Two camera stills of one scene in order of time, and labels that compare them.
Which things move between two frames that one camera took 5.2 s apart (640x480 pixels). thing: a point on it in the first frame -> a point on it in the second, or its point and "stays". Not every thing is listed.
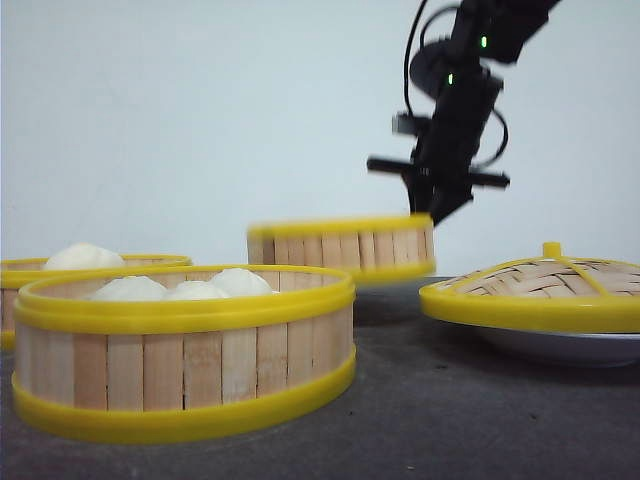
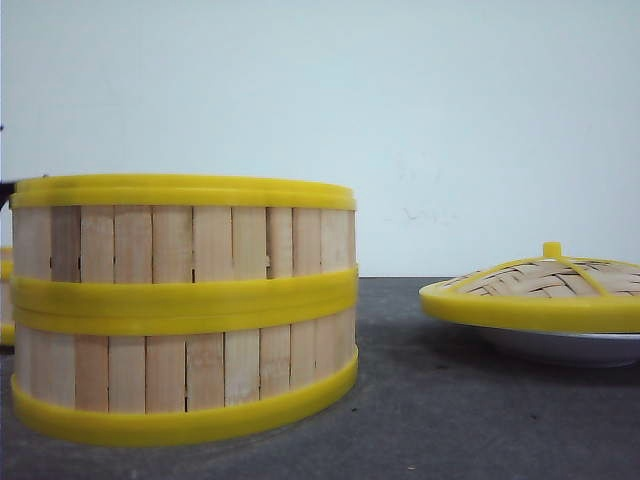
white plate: (579, 349) stays
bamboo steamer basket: (226, 357) stays
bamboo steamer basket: (365, 248) -> (183, 245)
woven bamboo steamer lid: (552, 292) stays
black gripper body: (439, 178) -> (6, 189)
